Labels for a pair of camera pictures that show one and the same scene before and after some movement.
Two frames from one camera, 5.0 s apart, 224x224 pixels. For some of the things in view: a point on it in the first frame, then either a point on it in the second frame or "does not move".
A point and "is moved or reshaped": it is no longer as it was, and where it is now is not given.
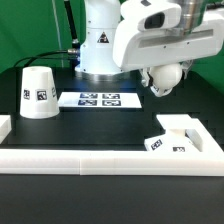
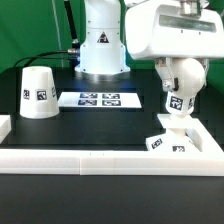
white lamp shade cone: x=39 y=96 does not move
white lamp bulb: x=165 y=78 is moved or reshaped
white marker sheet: x=97 y=100 does not move
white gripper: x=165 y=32 does not move
